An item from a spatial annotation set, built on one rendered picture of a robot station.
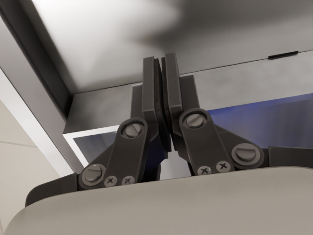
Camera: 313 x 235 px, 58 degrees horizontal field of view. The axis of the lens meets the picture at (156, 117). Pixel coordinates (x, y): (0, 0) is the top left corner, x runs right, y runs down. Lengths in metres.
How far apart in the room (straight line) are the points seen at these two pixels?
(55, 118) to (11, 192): 2.00
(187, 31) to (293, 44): 0.06
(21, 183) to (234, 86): 1.94
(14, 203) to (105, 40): 2.16
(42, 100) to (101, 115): 0.03
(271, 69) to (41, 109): 0.13
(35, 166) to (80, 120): 1.70
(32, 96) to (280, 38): 0.14
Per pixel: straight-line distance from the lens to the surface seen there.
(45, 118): 0.18
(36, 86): 0.17
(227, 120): 0.21
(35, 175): 1.94
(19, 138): 1.69
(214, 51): 0.17
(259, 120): 0.21
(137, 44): 0.16
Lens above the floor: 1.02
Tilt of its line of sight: 46 degrees down
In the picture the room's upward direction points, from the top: 178 degrees clockwise
